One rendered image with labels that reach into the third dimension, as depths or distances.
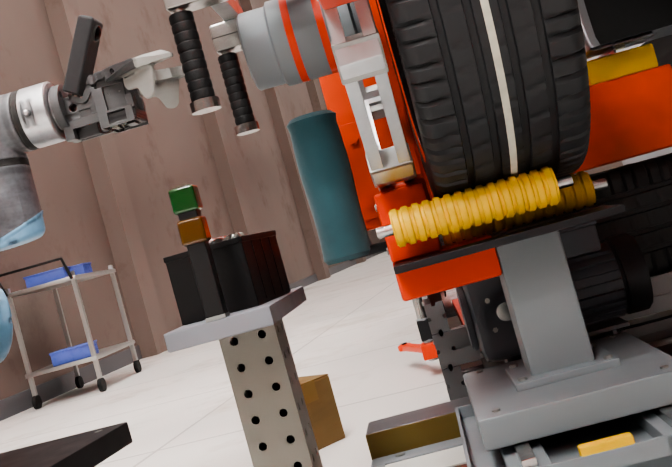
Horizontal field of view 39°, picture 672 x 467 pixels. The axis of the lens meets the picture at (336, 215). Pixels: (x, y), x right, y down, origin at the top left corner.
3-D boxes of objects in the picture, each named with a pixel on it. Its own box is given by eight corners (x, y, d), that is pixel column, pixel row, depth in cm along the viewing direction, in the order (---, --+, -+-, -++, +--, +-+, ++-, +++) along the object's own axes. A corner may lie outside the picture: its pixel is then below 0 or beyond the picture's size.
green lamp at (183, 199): (198, 208, 142) (191, 183, 142) (173, 215, 143) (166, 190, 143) (204, 208, 146) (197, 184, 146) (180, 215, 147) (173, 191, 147)
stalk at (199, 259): (226, 317, 142) (190, 186, 143) (205, 322, 143) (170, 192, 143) (230, 315, 146) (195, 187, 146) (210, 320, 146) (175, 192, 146)
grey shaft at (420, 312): (443, 359, 308) (402, 212, 310) (427, 363, 309) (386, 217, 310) (443, 355, 317) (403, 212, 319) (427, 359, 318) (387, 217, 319)
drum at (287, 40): (382, 50, 144) (358, -38, 144) (250, 89, 146) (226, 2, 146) (385, 65, 158) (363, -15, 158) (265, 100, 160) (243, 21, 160)
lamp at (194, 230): (207, 240, 142) (200, 214, 142) (182, 247, 143) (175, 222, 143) (212, 239, 146) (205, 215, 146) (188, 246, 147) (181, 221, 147)
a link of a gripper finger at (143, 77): (181, 86, 129) (142, 106, 135) (170, 45, 129) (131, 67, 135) (164, 88, 126) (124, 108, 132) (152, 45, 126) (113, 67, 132)
